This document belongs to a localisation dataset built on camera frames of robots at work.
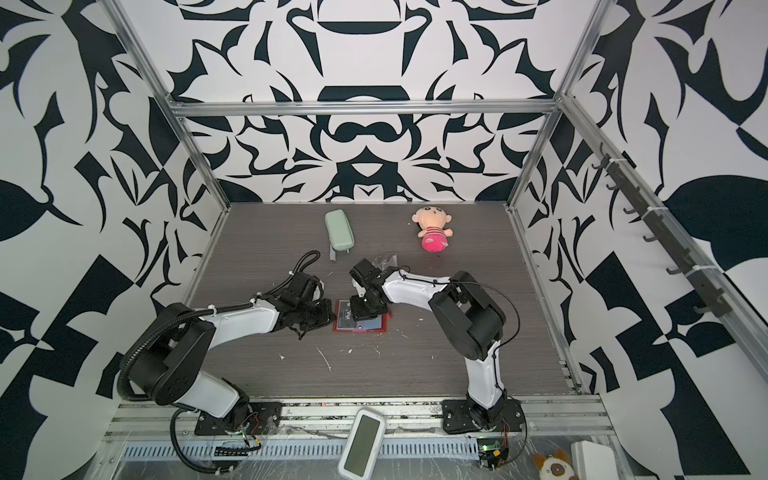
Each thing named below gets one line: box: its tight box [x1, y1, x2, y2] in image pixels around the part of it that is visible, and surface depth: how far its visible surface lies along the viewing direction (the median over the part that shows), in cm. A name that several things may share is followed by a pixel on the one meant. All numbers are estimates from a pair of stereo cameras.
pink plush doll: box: [411, 206, 454, 253], surface depth 109 cm
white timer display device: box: [338, 408, 386, 480], surface depth 69 cm
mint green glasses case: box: [325, 208, 355, 251], surface depth 110 cm
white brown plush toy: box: [533, 448, 580, 480], surface depth 68 cm
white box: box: [570, 440, 618, 480], surface depth 67 cm
